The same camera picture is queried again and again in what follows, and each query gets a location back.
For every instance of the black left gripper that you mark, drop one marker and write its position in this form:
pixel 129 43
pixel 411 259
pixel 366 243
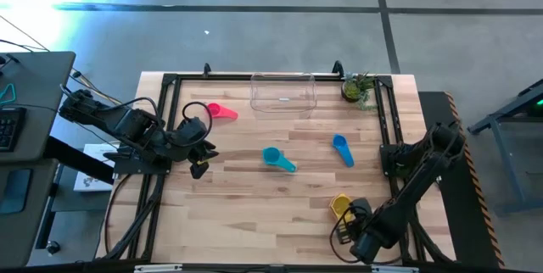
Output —
pixel 188 148

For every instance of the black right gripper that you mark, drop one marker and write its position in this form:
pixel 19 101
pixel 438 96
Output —
pixel 361 215

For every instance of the yellow plastic measuring cup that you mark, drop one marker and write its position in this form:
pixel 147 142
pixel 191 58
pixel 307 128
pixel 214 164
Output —
pixel 338 205

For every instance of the red plastic measuring cup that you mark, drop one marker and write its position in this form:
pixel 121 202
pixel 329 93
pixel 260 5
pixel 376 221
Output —
pixel 216 110

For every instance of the teal plastic measuring cup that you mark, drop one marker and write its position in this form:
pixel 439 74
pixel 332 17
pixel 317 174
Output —
pixel 272 155

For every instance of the blue plastic measuring cup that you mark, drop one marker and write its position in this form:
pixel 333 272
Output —
pixel 340 142

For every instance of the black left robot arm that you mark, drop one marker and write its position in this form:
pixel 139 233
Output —
pixel 127 126

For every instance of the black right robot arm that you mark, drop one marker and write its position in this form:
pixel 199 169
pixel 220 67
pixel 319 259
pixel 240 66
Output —
pixel 415 179

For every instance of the clear plastic basket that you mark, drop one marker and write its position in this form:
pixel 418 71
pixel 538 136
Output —
pixel 254 95

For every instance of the yellow gripper tag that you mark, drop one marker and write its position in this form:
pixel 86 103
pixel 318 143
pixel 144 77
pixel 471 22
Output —
pixel 203 162

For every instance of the black hazard-striped floor mat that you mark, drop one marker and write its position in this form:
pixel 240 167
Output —
pixel 458 222

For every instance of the white booklet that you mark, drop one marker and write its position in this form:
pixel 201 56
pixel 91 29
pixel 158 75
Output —
pixel 91 179

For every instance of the potted succulent plant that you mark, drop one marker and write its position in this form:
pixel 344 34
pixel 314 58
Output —
pixel 351 90

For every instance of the black round knob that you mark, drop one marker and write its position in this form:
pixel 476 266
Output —
pixel 53 247

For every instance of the grey side desk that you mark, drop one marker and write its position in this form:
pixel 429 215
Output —
pixel 38 222

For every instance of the blue-grey metal stand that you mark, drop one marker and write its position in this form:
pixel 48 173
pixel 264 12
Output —
pixel 509 112

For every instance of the dark mouse pad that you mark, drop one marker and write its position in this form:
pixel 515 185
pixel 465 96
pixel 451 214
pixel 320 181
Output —
pixel 15 190

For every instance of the black keyboard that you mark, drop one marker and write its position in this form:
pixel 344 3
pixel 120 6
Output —
pixel 10 129

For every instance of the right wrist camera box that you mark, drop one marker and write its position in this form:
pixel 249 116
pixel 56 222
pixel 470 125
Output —
pixel 344 232

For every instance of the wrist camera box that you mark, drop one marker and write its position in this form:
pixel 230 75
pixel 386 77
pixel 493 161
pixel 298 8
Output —
pixel 194 126
pixel 344 232

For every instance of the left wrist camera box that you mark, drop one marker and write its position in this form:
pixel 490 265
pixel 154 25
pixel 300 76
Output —
pixel 194 126

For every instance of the white table bracket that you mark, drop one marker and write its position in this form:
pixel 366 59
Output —
pixel 394 269
pixel 157 268

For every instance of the black aluminium table frame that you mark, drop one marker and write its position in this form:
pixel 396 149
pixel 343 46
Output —
pixel 220 77

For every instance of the black frame clamp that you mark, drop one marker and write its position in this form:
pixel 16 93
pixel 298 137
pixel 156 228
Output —
pixel 338 68
pixel 206 69

